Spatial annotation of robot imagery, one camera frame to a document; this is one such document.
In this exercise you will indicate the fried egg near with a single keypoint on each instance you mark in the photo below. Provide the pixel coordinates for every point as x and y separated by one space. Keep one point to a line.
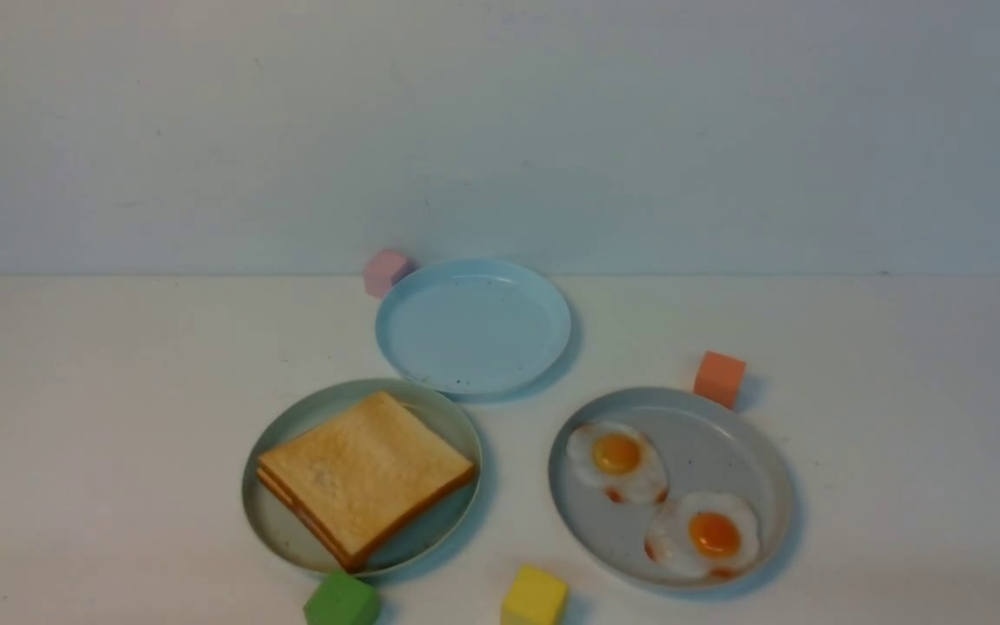
704 535

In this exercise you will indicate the yellow foam cube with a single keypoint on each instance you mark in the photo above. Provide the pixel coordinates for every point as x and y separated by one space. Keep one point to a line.
535 597

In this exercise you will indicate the pale green plate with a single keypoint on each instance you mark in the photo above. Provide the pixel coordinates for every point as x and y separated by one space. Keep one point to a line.
284 534

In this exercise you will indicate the light blue plate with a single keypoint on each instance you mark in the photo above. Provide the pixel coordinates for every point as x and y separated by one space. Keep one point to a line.
473 328

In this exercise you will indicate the pink foam cube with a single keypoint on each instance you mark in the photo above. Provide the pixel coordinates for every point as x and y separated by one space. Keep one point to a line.
384 270

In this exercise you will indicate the grey speckled plate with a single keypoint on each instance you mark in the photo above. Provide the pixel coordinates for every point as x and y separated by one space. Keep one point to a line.
706 447

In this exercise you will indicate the fried egg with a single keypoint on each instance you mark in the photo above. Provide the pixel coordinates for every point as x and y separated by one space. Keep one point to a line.
619 462
704 535

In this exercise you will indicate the green foam cube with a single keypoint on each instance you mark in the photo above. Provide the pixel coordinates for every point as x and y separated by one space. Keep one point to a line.
342 599

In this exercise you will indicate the toast slice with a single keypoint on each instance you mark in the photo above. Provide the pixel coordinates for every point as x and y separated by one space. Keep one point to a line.
349 562
369 471

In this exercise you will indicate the orange foam cube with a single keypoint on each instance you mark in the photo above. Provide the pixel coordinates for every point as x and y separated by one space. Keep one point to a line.
719 378

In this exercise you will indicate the fried egg middle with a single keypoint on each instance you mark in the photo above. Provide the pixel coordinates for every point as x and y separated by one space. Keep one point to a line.
619 462

